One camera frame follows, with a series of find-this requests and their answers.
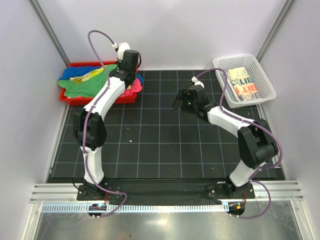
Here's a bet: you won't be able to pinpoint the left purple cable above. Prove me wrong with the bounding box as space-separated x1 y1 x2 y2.
82 29 128 216

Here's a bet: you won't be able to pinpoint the green towel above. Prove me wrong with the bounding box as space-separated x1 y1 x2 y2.
58 66 107 98

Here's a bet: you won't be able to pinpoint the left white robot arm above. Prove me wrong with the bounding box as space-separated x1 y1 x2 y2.
73 49 142 201

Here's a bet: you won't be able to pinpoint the purple cable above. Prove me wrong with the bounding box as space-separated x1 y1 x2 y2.
82 29 128 216
196 67 285 220

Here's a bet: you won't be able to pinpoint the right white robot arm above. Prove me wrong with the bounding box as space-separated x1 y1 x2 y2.
172 85 279 198

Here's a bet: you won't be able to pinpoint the red plastic bin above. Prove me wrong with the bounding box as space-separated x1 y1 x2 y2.
58 60 139 106

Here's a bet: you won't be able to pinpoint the slotted cable duct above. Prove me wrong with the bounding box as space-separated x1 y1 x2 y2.
41 202 229 214

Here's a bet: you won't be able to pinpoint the printed rabbit towel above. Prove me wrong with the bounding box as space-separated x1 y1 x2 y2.
227 67 262 102

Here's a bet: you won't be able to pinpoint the aluminium frame rail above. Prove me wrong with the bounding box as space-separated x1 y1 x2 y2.
30 180 304 203

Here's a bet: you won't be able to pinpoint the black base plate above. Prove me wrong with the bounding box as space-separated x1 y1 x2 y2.
76 178 255 206

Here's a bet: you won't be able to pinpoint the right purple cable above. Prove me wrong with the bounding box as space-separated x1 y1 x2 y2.
196 67 285 220

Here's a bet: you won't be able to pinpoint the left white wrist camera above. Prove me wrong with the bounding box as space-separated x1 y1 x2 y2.
112 42 131 61

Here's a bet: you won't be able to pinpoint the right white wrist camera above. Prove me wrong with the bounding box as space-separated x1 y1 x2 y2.
190 76 205 89

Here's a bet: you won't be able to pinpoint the black grid mat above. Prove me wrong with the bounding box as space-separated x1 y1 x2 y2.
47 69 286 181

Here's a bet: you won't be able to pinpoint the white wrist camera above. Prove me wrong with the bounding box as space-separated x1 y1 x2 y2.
112 42 131 61
190 76 205 89

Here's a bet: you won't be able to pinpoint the blue towel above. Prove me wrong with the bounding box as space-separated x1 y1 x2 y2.
59 64 143 87

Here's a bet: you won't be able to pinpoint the yellow white towel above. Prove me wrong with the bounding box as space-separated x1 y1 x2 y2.
69 67 104 83

